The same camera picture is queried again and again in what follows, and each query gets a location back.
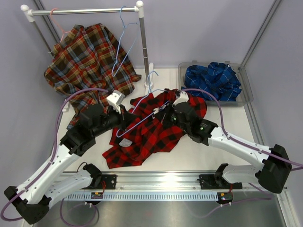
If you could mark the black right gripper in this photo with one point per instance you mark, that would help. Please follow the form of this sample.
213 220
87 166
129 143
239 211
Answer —
166 111

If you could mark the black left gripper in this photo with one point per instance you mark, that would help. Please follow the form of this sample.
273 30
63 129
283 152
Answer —
122 117

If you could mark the red black checked shirt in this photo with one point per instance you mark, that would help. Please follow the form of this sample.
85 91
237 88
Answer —
146 135

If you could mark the blue plaid shirt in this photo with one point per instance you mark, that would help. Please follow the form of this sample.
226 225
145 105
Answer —
217 79

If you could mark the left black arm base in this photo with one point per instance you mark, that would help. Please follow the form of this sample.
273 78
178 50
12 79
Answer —
105 181

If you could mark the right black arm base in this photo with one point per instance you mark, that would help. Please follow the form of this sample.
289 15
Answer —
208 181

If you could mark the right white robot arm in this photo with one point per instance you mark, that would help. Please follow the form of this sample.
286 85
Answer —
267 166

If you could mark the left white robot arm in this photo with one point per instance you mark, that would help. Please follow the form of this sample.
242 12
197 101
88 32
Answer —
33 198

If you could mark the brown plaid shirt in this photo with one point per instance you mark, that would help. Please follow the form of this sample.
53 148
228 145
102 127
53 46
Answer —
90 57

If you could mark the clear grey plastic bin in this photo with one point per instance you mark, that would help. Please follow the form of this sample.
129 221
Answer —
245 97

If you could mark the silver white clothes rack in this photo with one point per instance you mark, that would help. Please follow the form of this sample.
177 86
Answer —
138 8

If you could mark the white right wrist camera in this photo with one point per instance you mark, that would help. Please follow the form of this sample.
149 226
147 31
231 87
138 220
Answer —
182 98

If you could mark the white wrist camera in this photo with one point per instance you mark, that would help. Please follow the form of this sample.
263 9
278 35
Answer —
115 99
182 98

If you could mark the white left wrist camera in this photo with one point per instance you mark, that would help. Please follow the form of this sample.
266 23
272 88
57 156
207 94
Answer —
115 99

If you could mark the aluminium mounting rail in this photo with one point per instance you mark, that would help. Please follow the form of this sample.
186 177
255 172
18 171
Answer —
156 181

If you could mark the white slotted cable duct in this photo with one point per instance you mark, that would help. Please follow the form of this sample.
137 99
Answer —
142 196

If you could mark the pink wire hanger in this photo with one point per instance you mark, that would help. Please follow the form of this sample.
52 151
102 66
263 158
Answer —
63 32

